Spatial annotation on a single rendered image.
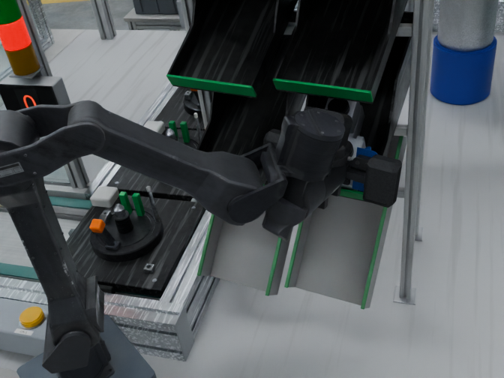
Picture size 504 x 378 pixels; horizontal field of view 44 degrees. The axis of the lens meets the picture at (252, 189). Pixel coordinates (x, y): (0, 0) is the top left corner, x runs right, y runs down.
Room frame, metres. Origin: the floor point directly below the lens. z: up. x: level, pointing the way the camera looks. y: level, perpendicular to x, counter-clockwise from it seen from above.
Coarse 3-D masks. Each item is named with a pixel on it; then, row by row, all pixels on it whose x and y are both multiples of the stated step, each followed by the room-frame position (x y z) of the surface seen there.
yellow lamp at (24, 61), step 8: (24, 48) 1.07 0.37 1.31; (32, 48) 1.09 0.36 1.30; (8, 56) 1.07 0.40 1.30; (16, 56) 1.06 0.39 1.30; (24, 56) 1.07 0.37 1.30; (32, 56) 1.08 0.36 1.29; (16, 64) 1.06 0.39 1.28; (24, 64) 1.06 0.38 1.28; (32, 64) 1.07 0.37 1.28; (16, 72) 1.07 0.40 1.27; (24, 72) 1.06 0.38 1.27; (32, 72) 1.07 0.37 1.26
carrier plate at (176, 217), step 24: (96, 216) 0.98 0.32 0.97; (168, 216) 0.95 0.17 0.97; (192, 216) 0.94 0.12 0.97; (72, 240) 0.92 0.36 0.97; (168, 240) 0.88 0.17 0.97; (96, 264) 0.84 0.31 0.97; (120, 264) 0.83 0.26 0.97; (144, 264) 0.82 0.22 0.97; (168, 264) 0.82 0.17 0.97; (120, 288) 0.78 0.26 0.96; (144, 288) 0.77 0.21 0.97
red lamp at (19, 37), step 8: (8, 24) 1.06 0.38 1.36; (16, 24) 1.07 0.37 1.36; (24, 24) 1.09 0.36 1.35; (0, 32) 1.07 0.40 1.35; (8, 32) 1.06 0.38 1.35; (16, 32) 1.07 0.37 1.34; (24, 32) 1.08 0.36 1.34; (8, 40) 1.06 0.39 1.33; (16, 40) 1.06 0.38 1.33; (24, 40) 1.07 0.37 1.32; (8, 48) 1.07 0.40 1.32; (16, 48) 1.06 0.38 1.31
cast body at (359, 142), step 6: (348, 138) 0.70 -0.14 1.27; (354, 138) 0.69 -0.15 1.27; (360, 138) 0.73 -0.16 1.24; (348, 144) 0.68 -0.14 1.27; (354, 144) 0.69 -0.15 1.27; (360, 144) 0.68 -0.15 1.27; (348, 150) 0.67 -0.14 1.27; (354, 150) 0.68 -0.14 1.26; (354, 156) 0.67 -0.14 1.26; (342, 186) 0.67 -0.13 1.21; (348, 186) 0.66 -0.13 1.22
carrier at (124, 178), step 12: (168, 132) 1.14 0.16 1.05; (180, 132) 1.26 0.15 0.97; (192, 132) 1.25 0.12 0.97; (192, 144) 1.17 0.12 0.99; (120, 168) 1.14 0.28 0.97; (120, 180) 1.10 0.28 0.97; (132, 180) 1.09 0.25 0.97; (144, 180) 1.08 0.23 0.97; (156, 180) 1.08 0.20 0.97; (120, 192) 1.07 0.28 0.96; (132, 192) 1.05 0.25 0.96; (144, 192) 1.04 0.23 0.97; (156, 192) 1.04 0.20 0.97; (168, 192) 1.03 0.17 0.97; (180, 192) 1.02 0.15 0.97
